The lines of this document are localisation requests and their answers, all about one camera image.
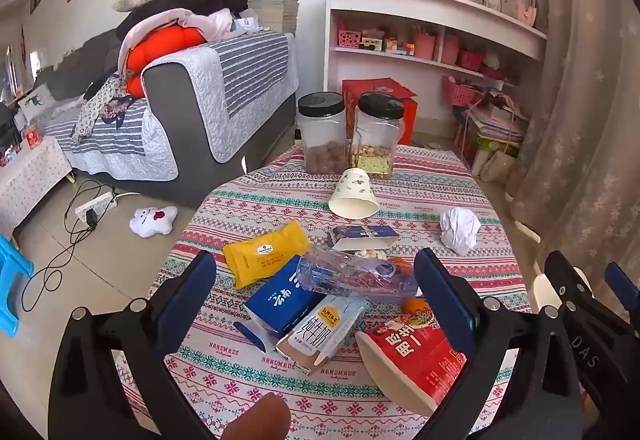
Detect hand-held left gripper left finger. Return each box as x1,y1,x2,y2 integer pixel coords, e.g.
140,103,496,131
47,250,218,440

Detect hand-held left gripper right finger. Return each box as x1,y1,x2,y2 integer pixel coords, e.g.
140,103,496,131
412,247,586,440

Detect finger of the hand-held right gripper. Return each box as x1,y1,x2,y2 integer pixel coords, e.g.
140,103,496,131
544,250,610,402
604,262,640,317

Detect white waste bin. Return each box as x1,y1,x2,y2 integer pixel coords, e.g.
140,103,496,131
531,270,593,316

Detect white tissue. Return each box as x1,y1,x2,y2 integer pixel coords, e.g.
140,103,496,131
440,207,482,255

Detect yellow snack packet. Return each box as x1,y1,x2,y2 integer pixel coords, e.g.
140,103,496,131
222,220,311,290

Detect crushed clear plastic bottle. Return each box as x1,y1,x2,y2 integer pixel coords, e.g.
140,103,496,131
296,247,420,298

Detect light blue milk carton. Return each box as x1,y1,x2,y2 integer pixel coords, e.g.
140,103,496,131
275,295,371,376

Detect floral paper cup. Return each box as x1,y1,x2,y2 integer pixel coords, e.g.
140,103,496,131
328,167,381,219

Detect person's left hand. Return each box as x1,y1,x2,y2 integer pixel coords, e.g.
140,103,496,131
232,392,292,440

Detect red instant noodle cup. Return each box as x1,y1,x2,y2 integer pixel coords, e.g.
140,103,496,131
355,312,473,418

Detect white cloud plush toy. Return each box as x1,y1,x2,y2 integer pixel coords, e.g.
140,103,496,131
129,206,179,238

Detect dark blue carton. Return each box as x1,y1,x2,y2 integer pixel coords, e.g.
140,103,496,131
233,261,326,353

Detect small blue white box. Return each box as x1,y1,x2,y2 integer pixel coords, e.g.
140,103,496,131
330,224,401,252

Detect white power strip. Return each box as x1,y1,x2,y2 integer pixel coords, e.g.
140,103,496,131
75,192,118,216

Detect patterned tablecloth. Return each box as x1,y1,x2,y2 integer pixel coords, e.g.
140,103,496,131
115,142,533,440

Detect white tote bag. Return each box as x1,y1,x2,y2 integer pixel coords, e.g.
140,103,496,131
480,152,523,183

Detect embroidered sheer curtain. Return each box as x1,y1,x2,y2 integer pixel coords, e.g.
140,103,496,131
505,0,640,291

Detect black-lid jar mixed nuts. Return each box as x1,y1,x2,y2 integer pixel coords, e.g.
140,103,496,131
350,92,405,181

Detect pile of papers and bags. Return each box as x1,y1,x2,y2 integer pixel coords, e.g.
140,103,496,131
452,90,531,183

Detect grey sofa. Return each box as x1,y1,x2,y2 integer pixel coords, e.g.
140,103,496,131
30,27,301,208

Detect blue plastic stool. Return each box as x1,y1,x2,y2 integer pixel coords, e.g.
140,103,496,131
0,234,35,338

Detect red gift box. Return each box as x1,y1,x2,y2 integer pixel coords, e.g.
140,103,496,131
341,77,418,146

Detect low table floral cloth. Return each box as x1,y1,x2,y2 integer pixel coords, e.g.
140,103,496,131
0,135,76,233

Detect black-lid jar brown snacks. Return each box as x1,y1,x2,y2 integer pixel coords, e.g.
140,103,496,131
297,92,349,176

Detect large pink basket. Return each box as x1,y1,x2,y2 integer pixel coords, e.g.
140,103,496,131
442,75,483,107

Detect floral garment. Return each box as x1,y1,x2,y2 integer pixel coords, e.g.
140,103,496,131
71,72,136,143

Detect striped quilted sofa cover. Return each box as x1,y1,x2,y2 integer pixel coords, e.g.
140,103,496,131
37,30,300,183

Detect pink round container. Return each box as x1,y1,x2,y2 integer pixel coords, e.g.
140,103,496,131
412,31,438,61
441,34,461,66

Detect orange cushion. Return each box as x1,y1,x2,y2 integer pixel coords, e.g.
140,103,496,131
125,26,207,97

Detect colourful toy blocks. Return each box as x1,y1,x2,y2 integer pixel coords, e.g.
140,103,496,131
360,37,416,56

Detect pink cloth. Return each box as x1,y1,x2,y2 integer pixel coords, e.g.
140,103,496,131
117,9,236,71

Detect pink folders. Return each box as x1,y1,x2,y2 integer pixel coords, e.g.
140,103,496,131
497,0,538,26

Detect dark folded blanket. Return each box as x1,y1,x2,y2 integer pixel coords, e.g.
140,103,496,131
122,0,251,28

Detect black charger cable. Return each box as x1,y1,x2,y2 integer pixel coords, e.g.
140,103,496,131
20,180,113,313

